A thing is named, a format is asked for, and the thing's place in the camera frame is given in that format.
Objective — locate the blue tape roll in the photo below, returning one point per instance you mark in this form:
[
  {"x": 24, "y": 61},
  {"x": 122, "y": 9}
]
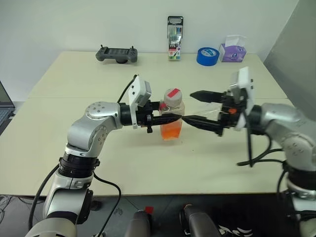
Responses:
[{"x": 206, "y": 60}]

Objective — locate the grey handheld remote controller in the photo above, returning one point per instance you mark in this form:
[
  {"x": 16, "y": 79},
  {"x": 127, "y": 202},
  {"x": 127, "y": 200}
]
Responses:
[{"x": 116, "y": 54}]

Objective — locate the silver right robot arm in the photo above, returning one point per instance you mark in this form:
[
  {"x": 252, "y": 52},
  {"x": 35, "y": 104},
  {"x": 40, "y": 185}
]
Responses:
[{"x": 284, "y": 118}]

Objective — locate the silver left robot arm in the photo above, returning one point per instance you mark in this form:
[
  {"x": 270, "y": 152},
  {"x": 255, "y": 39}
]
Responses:
[{"x": 98, "y": 111}]

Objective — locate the purple tissue box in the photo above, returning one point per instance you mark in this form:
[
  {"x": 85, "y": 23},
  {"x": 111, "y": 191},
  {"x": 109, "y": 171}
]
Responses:
[{"x": 232, "y": 54}]

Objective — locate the dark laptop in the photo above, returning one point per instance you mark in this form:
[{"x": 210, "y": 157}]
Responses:
[{"x": 5, "y": 108}]

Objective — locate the plastic bottle with orange drink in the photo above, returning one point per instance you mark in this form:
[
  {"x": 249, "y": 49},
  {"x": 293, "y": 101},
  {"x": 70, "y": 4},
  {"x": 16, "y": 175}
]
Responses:
[{"x": 172, "y": 98}]

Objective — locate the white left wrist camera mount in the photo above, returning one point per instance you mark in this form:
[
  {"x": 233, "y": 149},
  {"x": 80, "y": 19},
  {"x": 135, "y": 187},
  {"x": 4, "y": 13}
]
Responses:
[{"x": 138, "y": 86}]

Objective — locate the marker pen pack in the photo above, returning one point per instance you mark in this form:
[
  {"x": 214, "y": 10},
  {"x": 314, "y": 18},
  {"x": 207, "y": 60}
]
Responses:
[{"x": 175, "y": 37}]

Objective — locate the grey rounded shape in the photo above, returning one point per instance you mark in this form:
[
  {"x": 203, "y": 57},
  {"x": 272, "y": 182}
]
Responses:
[{"x": 139, "y": 224}]

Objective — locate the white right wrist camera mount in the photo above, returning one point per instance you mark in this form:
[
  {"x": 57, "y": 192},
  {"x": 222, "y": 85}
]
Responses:
[{"x": 244, "y": 76}]

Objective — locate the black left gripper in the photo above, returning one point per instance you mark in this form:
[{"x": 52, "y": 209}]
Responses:
[{"x": 144, "y": 116}]

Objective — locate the dark rounded shape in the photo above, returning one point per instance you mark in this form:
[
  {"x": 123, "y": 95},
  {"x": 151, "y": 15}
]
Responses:
[{"x": 197, "y": 222}]

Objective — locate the black and white shoe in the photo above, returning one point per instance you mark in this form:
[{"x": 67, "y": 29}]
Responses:
[{"x": 234, "y": 231}]

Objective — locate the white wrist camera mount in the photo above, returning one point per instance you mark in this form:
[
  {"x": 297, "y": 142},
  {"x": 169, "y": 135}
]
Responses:
[
  {"x": 138, "y": 86},
  {"x": 244, "y": 76}
]

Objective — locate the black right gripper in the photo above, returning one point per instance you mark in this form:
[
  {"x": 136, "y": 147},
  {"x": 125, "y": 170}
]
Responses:
[{"x": 232, "y": 118}]

